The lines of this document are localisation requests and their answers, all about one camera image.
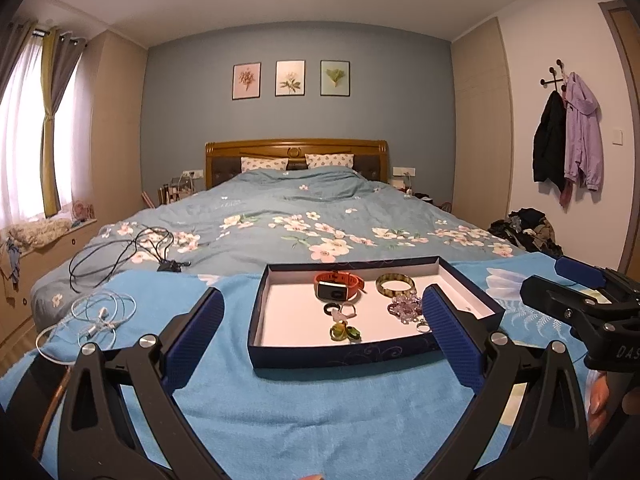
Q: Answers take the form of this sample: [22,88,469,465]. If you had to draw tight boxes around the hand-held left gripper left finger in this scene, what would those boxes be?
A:
[56,287,226,480]

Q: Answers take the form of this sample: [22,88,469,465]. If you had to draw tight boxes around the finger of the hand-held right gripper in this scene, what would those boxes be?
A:
[555,256,622,292]
[520,274,609,332]

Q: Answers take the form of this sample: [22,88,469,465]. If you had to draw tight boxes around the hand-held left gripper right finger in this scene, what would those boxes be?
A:
[422,284,591,480]

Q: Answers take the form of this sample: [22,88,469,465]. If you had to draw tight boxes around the purple bead bracelet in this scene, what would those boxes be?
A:
[387,294,424,314]

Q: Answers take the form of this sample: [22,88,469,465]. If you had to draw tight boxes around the gold bangle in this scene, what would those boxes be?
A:
[376,273,416,297]

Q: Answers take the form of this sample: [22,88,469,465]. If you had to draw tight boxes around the dark blue shallow box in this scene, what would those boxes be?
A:
[247,256,506,380]

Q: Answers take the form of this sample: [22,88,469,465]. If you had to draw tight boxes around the red bangle bracelet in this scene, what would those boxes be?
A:
[314,271,366,302]

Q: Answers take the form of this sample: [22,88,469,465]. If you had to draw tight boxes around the person's right hand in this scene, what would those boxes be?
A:
[587,374,609,432]

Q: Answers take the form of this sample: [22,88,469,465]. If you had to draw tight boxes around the pile of dark clothes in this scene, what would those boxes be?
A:
[487,207,564,257]

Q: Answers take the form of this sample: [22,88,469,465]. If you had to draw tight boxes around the turquoise printed blanket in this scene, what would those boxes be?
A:
[0,250,640,480]

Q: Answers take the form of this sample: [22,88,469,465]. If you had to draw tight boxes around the black jacket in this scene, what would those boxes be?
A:
[532,90,569,184]

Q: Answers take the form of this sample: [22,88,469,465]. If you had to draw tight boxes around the purple jacket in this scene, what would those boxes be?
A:
[564,71,605,206]

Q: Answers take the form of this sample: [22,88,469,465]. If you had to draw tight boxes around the cluttered bedside table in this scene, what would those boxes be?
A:
[400,179,454,212]

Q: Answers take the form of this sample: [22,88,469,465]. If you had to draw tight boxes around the cluttered bedside bottles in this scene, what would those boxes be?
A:
[142,175,206,209]

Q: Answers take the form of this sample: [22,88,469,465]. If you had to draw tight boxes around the beige window cabinet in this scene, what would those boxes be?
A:
[0,217,104,357]

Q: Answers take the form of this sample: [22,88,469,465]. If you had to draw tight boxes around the floral blue duvet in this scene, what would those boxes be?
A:
[30,167,527,312]

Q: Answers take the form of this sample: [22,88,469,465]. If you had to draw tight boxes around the beige tall wardrobe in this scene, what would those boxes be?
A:
[451,16,516,234]
[90,30,151,227]

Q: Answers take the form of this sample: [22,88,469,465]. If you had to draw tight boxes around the white ruffled cloth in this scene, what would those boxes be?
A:
[4,216,72,249]

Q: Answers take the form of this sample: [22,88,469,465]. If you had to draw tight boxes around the patterned white pillow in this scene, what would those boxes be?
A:
[241,156,290,173]
[305,153,355,170]

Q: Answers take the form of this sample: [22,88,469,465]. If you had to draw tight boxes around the blue hanging cloth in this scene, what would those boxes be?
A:
[0,237,24,292]

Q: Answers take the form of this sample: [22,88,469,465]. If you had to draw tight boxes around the wooden headboard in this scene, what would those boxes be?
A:
[205,139,390,192]

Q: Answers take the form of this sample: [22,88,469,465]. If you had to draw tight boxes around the white sheer curtain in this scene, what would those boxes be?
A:
[0,42,82,232]

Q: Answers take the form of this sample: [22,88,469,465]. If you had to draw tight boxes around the pink flower framed picture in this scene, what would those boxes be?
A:
[232,63,263,101]

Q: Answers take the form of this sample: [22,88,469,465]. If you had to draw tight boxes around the yellow and grey curtain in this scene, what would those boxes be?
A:
[41,30,86,219]

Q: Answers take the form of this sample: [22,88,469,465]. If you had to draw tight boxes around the white flower framed picture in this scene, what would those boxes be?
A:
[275,59,307,97]

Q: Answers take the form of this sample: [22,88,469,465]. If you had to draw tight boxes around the black curtain rod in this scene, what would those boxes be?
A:
[30,27,89,47]

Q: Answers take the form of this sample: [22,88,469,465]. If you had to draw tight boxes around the white cable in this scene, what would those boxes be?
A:
[35,290,139,367]

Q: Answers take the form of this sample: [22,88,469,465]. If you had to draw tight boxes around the black cable bundle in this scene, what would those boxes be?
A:
[68,226,192,294]

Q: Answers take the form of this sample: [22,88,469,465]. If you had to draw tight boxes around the black wall coat rack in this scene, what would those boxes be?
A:
[540,59,569,107]

